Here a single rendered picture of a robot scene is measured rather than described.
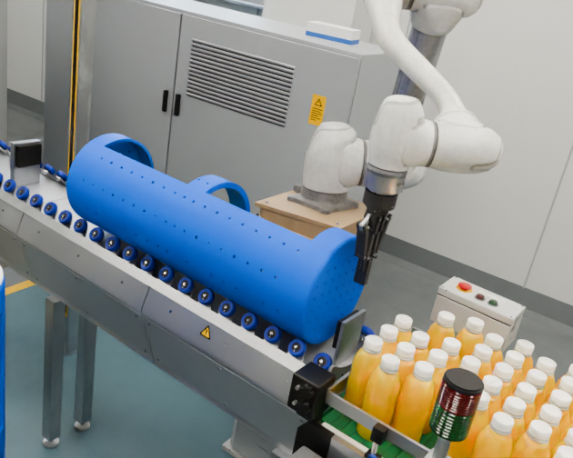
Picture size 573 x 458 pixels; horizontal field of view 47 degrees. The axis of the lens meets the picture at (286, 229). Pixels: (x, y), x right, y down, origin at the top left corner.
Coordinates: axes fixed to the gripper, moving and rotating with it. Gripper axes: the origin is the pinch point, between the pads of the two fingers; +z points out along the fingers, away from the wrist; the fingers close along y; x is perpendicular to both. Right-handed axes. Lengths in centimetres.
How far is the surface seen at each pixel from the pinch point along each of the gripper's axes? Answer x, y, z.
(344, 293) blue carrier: 4.0, 1.2, 8.9
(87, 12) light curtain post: 145, 30, -33
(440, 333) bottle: -19.5, 8.4, 11.0
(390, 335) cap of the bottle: -14.0, -8.1, 7.9
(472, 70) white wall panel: 86, 265, -18
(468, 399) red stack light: -41, -40, -8
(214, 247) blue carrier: 32.9, -15.8, 3.6
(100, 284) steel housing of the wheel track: 74, -16, 33
